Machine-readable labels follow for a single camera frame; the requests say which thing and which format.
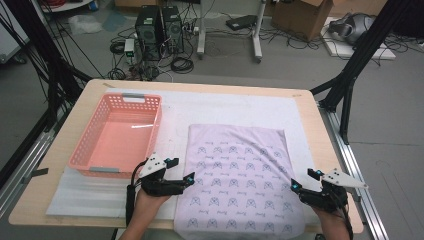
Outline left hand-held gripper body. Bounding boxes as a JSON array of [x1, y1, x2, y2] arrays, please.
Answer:
[[138, 152, 186, 197]]

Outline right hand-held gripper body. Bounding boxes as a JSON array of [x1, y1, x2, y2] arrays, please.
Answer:
[[298, 168, 369, 214]]

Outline lilac printed towel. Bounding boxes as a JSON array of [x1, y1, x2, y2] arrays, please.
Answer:
[[173, 123, 307, 240]]

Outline pink plastic basket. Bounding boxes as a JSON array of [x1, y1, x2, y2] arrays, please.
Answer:
[[67, 92, 164, 179]]

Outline person's right hand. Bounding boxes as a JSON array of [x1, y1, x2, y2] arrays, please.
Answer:
[[311, 207, 349, 234]]

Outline person's left hand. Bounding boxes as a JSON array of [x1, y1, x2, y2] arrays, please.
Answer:
[[131, 190, 171, 225]]

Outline white grid mat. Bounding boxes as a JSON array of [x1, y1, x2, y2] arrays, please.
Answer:
[[45, 87, 324, 226]]

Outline small white electronic device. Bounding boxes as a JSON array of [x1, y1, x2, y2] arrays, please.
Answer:
[[123, 38, 136, 65]]

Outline white foam board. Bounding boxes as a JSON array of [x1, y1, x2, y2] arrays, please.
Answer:
[[320, 16, 397, 61]]

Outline large black computer tower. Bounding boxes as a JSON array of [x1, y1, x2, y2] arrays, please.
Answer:
[[134, 4, 164, 62]]

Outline white metal stand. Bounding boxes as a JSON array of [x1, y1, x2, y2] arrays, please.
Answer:
[[196, 0, 268, 64]]

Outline slim black computer tower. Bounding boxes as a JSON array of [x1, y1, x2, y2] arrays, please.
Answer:
[[161, 5, 185, 54]]

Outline grey rounded device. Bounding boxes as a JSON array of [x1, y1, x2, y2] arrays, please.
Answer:
[[328, 12, 376, 46]]

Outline flat black box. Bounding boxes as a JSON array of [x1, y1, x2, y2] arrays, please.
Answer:
[[225, 14, 259, 32]]

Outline open cardboard box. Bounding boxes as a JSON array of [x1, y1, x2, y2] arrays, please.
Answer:
[[270, 0, 334, 42]]

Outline clear plastic bag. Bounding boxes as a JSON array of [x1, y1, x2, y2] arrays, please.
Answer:
[[68, 13, 103, 35]]

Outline round white table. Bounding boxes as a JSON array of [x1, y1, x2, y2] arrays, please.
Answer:
[[39, 0, 94, 14]]

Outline white cabinet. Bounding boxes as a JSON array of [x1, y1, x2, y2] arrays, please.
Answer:
[[0, 0, 30, 64]]

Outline grey metal bracket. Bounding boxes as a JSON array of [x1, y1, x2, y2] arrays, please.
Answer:
[[21, 167, 50, 185], [346, 187, 363, 203]]

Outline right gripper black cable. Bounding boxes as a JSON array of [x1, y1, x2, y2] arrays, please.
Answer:
[[339, 196, 355, 240]]

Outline aluminium rail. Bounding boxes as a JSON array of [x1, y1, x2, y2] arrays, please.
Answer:
[[0, 109, 66, 218], [318, 103, 390, 240]]

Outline coil of black cable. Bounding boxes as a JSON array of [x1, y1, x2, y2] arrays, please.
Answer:
[[170, 56, 195, 75]]

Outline black metal frame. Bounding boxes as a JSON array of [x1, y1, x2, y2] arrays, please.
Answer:
[[0, 0, 93, 188], [309, 0, 414, 145]]

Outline tangle of black floor cables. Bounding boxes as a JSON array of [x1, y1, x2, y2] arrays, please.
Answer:
[[259, 28, 424, 56]]

